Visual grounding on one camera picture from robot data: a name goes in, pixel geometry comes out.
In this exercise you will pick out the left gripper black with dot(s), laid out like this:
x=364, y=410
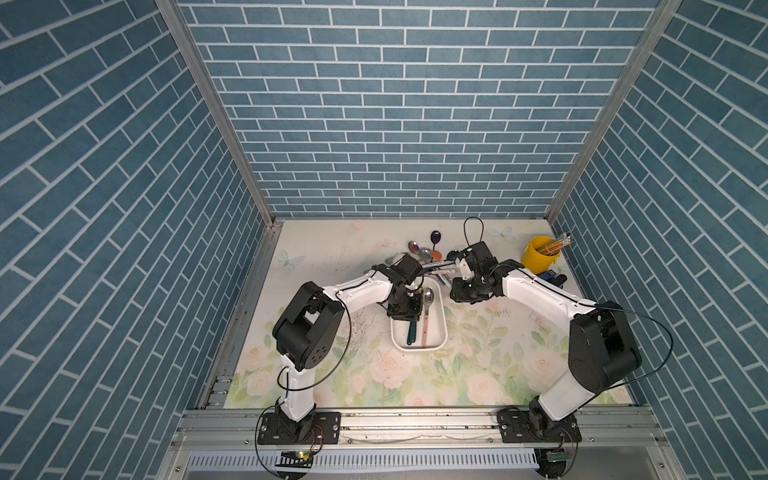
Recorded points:
x=413, y=313

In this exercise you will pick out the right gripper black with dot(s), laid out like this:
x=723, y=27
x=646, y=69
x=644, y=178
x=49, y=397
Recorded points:
x=457, y=294

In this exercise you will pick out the gold spoon green handle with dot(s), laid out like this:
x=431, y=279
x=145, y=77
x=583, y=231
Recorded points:
x=414, y=315

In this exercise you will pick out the steel spoon pink handle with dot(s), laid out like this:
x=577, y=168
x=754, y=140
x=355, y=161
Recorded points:
x=428, y=300

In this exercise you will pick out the white plastic storage box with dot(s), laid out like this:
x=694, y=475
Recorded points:
x=429, y=332

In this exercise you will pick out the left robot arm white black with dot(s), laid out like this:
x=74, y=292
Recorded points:
x=305, y=331

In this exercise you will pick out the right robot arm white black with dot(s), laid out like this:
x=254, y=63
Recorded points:
x=602, y=348

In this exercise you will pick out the purple spoon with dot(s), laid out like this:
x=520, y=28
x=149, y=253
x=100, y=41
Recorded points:
x=435, y=238

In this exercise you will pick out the yellow pen cup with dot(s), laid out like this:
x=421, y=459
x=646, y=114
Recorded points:
x=533, y=260

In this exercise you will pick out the floral table mat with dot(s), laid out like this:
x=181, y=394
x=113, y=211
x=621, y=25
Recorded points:
x=498, y=352

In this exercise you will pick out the blue black stapler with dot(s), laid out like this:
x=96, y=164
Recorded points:
x=554, y=278

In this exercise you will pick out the pens in cup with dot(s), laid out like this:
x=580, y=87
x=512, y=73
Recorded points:
x=556, y=245

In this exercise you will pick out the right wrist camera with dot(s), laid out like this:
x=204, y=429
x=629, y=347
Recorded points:
x=475, y=261

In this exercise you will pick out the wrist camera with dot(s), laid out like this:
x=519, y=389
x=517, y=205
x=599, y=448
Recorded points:
x=408, y=268
x=475, y=261

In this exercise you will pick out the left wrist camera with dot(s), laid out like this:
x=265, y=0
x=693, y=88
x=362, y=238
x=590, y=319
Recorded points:
x=408, y=268

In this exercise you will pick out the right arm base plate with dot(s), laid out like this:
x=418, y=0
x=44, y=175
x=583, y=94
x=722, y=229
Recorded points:
x=522, y=426

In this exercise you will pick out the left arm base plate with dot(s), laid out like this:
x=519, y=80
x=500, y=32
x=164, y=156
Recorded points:
x=276, y=428

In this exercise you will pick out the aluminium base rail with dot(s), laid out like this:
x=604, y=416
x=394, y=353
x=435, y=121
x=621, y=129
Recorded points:
x=439, y=427

